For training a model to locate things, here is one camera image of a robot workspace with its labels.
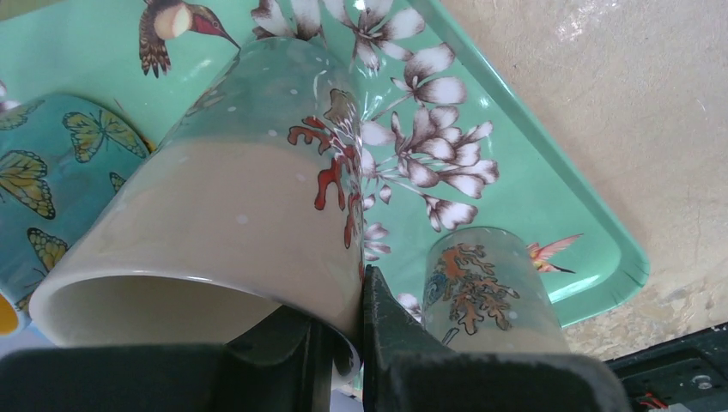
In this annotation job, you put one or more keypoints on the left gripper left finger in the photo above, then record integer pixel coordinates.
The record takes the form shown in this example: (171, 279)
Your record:
(284, 363)

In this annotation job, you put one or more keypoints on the green floral tray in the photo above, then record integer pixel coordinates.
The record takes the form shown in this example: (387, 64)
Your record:
(451, 145)

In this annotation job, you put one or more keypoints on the blue mug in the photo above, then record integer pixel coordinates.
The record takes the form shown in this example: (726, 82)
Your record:
(63, 159)

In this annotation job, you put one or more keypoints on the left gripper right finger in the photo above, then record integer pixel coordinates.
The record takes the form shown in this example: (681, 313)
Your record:
(407, 369)

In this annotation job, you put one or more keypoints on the beige floral mug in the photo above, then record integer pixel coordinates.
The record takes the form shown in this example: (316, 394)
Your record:
(249, 205)

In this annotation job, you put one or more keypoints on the tan floral mug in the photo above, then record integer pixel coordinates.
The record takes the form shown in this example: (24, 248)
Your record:
(482, 294)

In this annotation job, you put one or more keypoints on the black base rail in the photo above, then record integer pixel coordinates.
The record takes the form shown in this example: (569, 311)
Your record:
(688, 373)

